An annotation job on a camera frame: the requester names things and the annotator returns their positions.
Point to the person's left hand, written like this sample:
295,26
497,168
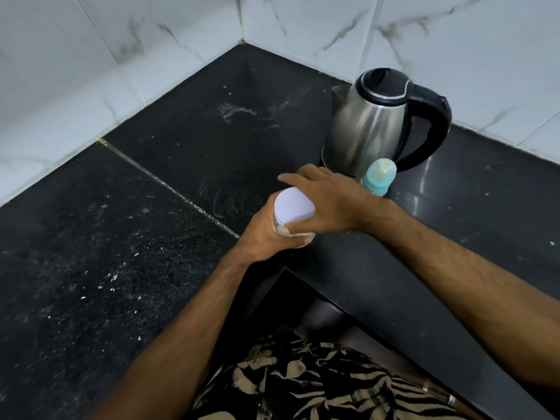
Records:
259,238

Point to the person's right hand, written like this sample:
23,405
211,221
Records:
341,201

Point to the person's right thumb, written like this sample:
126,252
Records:
313,227

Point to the person's left thumb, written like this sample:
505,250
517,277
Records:
302,243

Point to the clear jar with white lid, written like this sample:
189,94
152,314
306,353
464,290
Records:
292,205

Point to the person's right forearm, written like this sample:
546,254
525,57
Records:
472,288

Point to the person's left forearm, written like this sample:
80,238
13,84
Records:
183,341

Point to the teal baby bottle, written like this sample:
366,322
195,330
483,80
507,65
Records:
379,175

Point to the stainless steel electric kettle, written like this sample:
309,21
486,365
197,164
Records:
367,122

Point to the black and beige patterned garment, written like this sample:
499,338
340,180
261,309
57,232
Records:
315,380

